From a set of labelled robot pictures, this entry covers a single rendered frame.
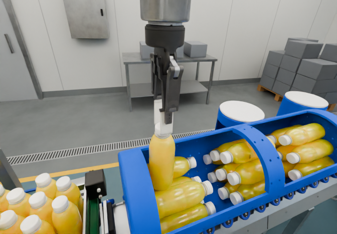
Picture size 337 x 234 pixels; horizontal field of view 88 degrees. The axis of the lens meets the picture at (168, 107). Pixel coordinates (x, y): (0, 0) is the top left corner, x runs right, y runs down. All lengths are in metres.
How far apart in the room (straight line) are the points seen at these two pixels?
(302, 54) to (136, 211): 3.85
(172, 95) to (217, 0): 3.86
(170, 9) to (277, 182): 0.56
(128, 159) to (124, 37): 3.29
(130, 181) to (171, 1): 0.38
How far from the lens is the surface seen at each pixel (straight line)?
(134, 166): 0.48
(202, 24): 4.02
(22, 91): 4.28
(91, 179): 0.79
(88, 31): 3.47
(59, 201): 0.64
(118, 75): 3.83
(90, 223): 0.81
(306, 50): 4.04
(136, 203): 0.46
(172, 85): 0.32
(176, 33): 0.33
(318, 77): 3.86
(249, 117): 1.17
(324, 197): 1.16
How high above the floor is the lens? 1.58
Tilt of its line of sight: 29 degrees down
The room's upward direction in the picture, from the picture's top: 2 degrees clockwise
